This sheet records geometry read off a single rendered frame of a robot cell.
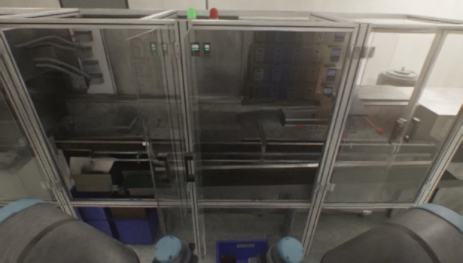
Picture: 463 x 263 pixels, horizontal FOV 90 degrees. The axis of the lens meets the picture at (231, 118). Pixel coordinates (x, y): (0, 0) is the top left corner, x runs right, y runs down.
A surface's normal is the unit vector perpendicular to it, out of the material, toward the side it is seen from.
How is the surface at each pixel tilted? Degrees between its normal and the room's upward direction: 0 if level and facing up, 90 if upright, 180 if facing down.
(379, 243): 30
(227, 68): 90
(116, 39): 90
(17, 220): 3
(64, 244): 23
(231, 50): 90
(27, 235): 15
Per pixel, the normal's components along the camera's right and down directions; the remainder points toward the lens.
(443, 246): 0.18, -0.61
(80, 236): 0.51, -0.83
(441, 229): 0.07, -0.81
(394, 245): -0.29, -0.84
